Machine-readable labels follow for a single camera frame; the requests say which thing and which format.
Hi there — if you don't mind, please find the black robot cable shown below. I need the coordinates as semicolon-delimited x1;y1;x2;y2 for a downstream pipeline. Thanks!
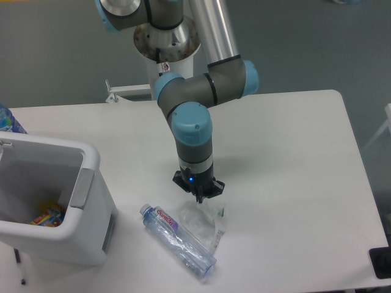
155;47;167;77

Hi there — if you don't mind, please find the colourful snack wrapper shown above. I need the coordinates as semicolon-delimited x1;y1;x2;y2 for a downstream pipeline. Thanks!
29;200;66;228

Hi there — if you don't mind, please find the black device at table edge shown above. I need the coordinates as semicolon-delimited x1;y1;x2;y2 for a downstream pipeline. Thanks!
369;247;391;280

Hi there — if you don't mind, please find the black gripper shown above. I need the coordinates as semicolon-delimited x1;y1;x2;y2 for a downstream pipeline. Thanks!
172;165;225;203

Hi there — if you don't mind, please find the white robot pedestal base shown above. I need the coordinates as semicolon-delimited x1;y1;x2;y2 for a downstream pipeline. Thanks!
104;15;202;104

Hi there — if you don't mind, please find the clear plastic bag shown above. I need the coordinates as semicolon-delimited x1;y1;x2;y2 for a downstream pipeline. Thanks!
178;199;228;255

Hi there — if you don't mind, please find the white plastic trash can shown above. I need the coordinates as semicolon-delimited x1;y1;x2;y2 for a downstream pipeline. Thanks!
1;132;118;266

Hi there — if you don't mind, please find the black pen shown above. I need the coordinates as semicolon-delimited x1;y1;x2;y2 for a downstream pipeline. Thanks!
13;248;27;286

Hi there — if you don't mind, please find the white frame at right edge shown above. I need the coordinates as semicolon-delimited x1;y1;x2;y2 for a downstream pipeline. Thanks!
362;103;390;151

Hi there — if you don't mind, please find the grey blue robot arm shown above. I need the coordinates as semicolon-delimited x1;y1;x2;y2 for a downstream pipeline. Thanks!
95;1;259;203

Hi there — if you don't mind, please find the blue labelled bottle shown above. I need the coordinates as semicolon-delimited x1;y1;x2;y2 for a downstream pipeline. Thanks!
1;104;27;134

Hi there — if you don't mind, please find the clear plastic water bottle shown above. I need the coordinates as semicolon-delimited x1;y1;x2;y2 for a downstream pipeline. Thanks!
140;204;217;280

